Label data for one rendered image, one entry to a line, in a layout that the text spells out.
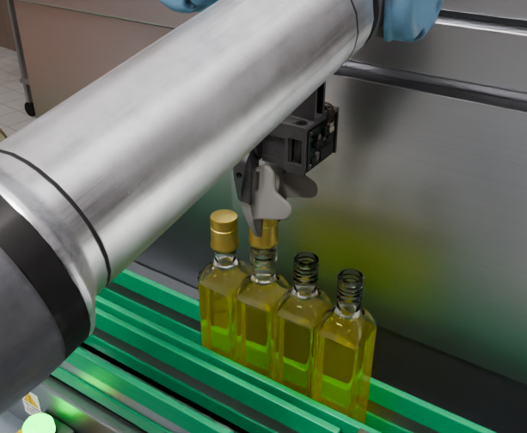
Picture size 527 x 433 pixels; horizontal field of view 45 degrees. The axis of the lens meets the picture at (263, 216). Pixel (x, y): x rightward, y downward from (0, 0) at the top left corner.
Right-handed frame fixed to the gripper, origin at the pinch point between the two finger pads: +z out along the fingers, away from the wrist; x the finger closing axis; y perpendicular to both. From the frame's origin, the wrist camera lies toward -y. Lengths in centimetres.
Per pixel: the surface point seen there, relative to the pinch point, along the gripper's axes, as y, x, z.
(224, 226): -4.7, -1.3, 2.3
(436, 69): 13.9, 12.7, -16.5
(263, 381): 2.6, -3.9, 21.5
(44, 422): -24.9, -18.0, 32.6
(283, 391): 5.6, -4.0, 21.5
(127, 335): -19.1, -5.8, 22.8
